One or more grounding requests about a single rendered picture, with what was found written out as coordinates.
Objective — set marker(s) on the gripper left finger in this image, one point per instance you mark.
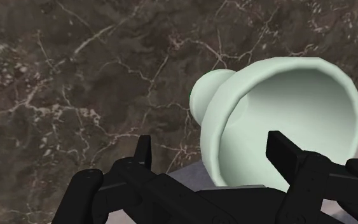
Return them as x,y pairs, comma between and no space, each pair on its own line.
141,189

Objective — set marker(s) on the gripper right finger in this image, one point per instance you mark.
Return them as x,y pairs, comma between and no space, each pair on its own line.
309,176

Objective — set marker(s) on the pale green cup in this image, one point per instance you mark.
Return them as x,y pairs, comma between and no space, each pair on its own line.
290,108

